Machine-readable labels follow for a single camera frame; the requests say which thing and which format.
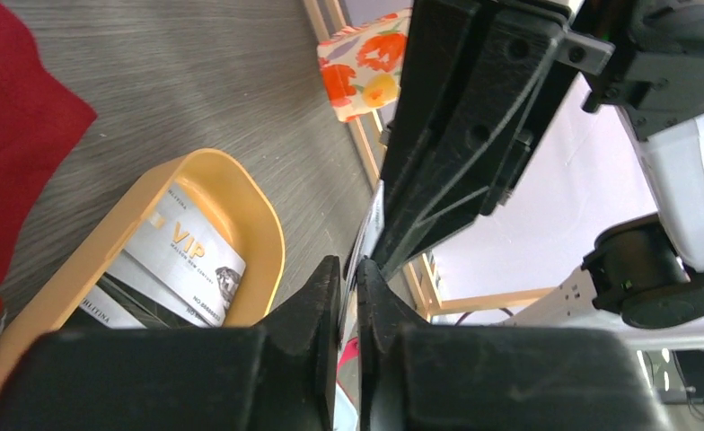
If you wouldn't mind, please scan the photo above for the red card holder wallet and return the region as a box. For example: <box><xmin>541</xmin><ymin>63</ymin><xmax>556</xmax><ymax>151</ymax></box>
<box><xmin>333</xmin><ymin>337</ymin><xmax>359</xmax><ymax>431</ymax></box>

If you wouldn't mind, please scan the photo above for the floral fabric bag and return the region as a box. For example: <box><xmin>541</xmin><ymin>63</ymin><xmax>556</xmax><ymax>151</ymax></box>
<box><xmin>317</xmin><ymin>7</ymin><xmax>412</xmax><ymax>122</ymax></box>

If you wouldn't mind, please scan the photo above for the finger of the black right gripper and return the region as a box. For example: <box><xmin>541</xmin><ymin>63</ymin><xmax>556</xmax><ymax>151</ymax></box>
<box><xmin>371</xmin><ymin>0</ymin><xmax>616</xmax><ymax>281</ymax></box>

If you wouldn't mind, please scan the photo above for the white VIP card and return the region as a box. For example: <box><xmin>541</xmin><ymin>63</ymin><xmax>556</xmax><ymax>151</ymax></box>
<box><xmin>124</xmin><ymin>183</ymin><xmax>246</xmax><ymax>327</ymax></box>

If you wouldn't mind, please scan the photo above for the wooden frame rack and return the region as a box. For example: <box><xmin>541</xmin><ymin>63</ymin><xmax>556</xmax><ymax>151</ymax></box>
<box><xmin>301</xmin><ymin>0</ymin><xmax>561</xmax><ymax>320</ymax></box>

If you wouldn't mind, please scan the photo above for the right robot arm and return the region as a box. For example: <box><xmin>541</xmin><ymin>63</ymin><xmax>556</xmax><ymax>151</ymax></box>
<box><xmin>356</xmin><ymin>1</ymin><xmax>704</xmax><ymax>430</ymax></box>

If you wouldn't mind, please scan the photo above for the red cloth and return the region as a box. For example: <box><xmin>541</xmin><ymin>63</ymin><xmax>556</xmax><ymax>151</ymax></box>
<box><xmin>0</xmin><ymin>3</ymin><xmax>96</xmax><ymax>312</ymax></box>

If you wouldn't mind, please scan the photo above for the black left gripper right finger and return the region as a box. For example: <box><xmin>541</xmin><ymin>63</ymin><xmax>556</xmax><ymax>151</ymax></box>
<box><xmin>356</xmin><ymin>259</ymin><xmax>672</xmax><ymax>430</ymax></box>

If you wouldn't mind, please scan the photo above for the yellow oval tray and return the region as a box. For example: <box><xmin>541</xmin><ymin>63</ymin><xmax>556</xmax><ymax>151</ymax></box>
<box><xmin>0</xmin><ymin>148</ymin><xmax>286</xmax><ymax>391</ymax></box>

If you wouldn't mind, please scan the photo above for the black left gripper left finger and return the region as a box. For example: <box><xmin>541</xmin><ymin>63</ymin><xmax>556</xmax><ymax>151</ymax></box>
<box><xmin>0</xmin><ymin>255</ymin><xmax>340</xmax><ymax>430</ymax></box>

